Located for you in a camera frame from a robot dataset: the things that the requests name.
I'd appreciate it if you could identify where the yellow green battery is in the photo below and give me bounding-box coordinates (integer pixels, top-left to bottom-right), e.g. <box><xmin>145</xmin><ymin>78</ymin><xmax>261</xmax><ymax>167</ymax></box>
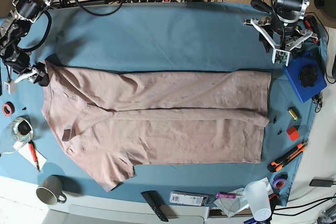
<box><xmin>287</xmin><ymin>106</ymin><xmax>300</xmax><ymax>121</ymax></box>

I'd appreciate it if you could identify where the black star knob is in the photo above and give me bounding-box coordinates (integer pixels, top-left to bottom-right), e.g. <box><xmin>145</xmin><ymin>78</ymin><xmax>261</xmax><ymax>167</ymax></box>
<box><xmin>298</xmin><ymin>65</ymin><xmax>318</xmax><ymax>88</ymax></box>

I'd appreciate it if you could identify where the red tape roll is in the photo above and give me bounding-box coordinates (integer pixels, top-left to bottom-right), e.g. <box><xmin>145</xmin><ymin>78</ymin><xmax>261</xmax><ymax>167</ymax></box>
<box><xmin>2</xmin><ymin>102</ymin><xmax>15</xmax><ymax>116</ymax></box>

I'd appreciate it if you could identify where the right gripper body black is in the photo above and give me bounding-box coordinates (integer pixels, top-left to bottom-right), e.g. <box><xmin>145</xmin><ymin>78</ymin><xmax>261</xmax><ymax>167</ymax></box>
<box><xmin>1</xmin><ymin>50</ymin><xmax>30</xmax><ymax>73</ymax></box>

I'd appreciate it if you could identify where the white paper note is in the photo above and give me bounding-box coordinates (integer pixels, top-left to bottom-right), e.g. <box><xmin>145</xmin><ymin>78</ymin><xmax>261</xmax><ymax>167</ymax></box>
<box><xmin>18</xmin><ymin>144</ymin><xmax>47</xmax><ymax>171</ymax></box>

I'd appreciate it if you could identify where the translucent plastic cup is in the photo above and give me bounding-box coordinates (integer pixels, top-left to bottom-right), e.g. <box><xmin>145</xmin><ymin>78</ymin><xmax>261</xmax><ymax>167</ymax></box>
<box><xmin>245</xmin><ymin>180</ymin><xmax>271</xmax><ymax>222</ymax></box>

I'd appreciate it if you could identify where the orange black power tool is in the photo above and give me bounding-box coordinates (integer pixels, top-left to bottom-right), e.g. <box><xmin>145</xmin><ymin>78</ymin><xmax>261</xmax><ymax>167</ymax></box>
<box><xmin>303</xmin><ymin>15</ymin><xmax>321</xmax><ymax>46</ymax></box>

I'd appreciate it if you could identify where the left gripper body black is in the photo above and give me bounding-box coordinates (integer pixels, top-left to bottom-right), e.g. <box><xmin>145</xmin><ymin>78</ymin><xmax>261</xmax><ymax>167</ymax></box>
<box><xmin>270</xmin><ymin>14</ymin><xmax>300</xmax><ymax>37</ymax></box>

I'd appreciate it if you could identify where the red cube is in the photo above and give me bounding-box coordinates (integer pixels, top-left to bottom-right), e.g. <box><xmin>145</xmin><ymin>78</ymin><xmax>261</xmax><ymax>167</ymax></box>
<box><xmin>286</xmin><ymin>126</ymin><xmax>300</xmax><ymax>142</ymax></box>

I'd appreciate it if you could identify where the orange black utility knife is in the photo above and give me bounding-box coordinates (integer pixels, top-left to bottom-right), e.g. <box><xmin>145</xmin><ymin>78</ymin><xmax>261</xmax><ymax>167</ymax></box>
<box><xmin>267</xmin><ymin>142</ymin><xmax>308</xmax><ymax>173</ymax></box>

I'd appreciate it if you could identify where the blue plastic box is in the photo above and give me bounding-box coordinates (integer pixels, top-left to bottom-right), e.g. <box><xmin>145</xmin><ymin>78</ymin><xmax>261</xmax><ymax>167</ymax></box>
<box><xmin>283</xmin><ymin>51</ymin><xmax>327</xmax><ymax>103</ymax></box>

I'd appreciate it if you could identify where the orange pen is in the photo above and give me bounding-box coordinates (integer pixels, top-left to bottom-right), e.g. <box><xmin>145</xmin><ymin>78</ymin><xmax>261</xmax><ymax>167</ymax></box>
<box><xmin>28</xmin><ymin>141</ymin><xmax>40</xmax><ymax>172</ymax></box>

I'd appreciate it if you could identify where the blue table cloth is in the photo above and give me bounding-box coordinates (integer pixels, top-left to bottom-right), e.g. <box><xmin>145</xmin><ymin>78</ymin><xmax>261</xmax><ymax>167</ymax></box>
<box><xmin>1</xmin><ymin>3</ymin><xmax>315</xmax><ymax>204</ymax></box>

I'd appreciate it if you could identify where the clear packaged item with barcode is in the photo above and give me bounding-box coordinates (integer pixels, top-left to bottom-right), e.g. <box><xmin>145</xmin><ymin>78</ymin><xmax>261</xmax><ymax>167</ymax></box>
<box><xmin>169</xmin><ymin>191</ymin><xmax>210</xmax><ymax>207</ymax></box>

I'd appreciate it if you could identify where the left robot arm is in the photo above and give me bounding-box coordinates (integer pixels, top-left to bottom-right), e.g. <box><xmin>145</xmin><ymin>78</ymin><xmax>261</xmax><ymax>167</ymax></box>
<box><xmin>250</xmin><ymin>0</ymin><xmax>310</xmax><ymax>50</ymax></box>

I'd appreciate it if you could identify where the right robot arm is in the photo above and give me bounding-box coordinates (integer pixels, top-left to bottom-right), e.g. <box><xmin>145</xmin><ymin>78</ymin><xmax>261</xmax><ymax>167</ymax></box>
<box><xmin>1</xmin><ymin>0</ymin><xmax>54</xmax><ymax>94</ymax></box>

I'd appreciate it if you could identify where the black remote control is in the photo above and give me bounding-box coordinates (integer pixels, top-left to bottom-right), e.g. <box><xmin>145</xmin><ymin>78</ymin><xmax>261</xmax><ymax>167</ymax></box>
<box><xmin>141</xmin><ymin>190</ymin><xmax>169</xmax><ymax>222</ymax></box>

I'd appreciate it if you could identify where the grey ceramic mug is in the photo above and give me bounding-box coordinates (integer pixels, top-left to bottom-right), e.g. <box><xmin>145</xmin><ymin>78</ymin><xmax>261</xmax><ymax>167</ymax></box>
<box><xmin>36</xmin><ymin>175</ymin><xmax>67</xmax><ymax>206</ymax></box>

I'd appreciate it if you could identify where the mauve pink T-shirt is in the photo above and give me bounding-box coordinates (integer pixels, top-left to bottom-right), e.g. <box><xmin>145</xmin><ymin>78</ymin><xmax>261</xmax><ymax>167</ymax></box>
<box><xmin>41</xmin><ymin>63</ymin><xmax>271</xmax><ymax>191</ymax></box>

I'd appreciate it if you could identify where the purple tape roll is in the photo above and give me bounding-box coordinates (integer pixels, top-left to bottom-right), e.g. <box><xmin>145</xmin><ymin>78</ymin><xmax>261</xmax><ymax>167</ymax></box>
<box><xmin>272</xmin><ymin>174</ymin><xmax>288</xmax><ymax>189</ymax></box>

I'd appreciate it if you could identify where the clear tape roll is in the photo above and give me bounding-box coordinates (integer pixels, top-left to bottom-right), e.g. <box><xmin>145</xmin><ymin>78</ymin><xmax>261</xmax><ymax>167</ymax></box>
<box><xmin>7</xmin><ymin>116</ymin><xmax>34</xmax><ymax>143</ymax></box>

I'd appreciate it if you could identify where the purple marker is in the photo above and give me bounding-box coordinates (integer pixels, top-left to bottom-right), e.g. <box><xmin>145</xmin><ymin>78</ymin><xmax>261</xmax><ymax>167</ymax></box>
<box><xmin>216</xmin><ymin>193</ymin><xmax>244</xmax><ymax>199</ymax></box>

